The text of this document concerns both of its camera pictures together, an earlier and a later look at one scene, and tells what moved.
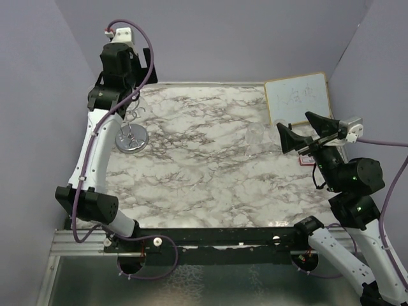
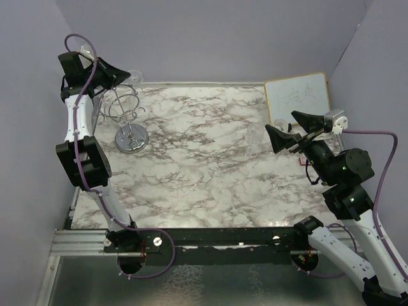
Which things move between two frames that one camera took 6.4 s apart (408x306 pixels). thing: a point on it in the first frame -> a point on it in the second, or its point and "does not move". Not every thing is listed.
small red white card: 306,160 does not move
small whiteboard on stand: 289,99 does not move
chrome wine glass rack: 131,138 does not move
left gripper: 134,60 -> 113,76
